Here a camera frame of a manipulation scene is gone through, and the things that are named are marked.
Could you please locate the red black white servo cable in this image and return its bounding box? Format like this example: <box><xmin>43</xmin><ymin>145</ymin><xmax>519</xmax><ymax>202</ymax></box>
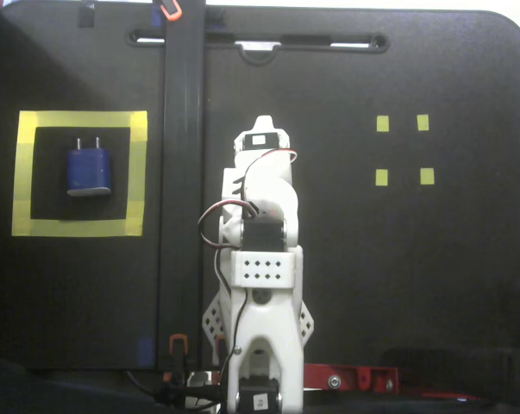
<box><xmin>197</xmin><ymin>198</ymin><xmax>260</xmax><ymax>251</ymax></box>
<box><xmin>243</xmin><ymin>148</ymin><xmax>299</xmax><ymax>203</ymax></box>
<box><xmin>214</xmin><ymin>248</ymin><xmax>248</xmax><ymax>376</ymax></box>

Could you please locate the black power cable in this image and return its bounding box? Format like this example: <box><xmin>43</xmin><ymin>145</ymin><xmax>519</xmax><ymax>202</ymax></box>
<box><xmin>125</xmin><ymin>369</ymin><xmax>226</xmax><ymax>409</ymax></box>

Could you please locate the black table carry handle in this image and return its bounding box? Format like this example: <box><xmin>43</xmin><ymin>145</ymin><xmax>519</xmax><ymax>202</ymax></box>
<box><xmin>124</xmin><ymin>26</ymin><xmax>392</xmax><ymax>66</ymax></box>

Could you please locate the white moving gripper finger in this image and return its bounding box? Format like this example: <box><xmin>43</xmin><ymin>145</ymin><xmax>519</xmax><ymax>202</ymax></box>
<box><xmin>244</xmin><ymin>115</ymin><xmax>285</xmax><ymax>134</ymax></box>

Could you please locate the orange black base clamp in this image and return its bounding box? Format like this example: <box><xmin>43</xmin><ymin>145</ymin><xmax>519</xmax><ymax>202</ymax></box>
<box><xmin>212</xmin><ymin>336</ymin><xmax>226</xmax><ymax>367</ymax></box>
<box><xmin>163</xmin><ymin>332</ymin><xmax>191</xmax><ymax>387</ymax></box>

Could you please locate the orange black spring clamp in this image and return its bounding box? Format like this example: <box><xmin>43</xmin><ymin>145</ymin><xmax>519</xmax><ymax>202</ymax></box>
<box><xmin>153</xmin><ymin>0</ymin><xmax>183</xmax><ymax>22</ymax></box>

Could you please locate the red metal angle bracket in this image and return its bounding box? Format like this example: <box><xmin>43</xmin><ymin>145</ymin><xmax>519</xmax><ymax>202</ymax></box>
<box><xmin>302</xmin><ymin>362</ymin><xmax>399</xmax><ymax>394</ymax></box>

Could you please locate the yellow tape square outline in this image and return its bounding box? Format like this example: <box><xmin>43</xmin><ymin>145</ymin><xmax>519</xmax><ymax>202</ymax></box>
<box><xmin>11</xmin><ymin>110</ymin><xmax>149</xmax><ymax>238</ymax></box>

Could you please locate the blue white charger block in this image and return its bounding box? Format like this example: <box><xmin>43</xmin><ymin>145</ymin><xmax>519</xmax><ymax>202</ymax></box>
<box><xmin>65</xmin><ymin>135</ymin><xmax>114</xmax><ymax>198</ymax></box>

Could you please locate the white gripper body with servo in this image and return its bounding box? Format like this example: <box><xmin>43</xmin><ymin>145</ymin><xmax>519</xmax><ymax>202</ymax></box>
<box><xmin>233</xmin><ymin>129</ymin><xmax>294</xmax><ymax>167</ymax></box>

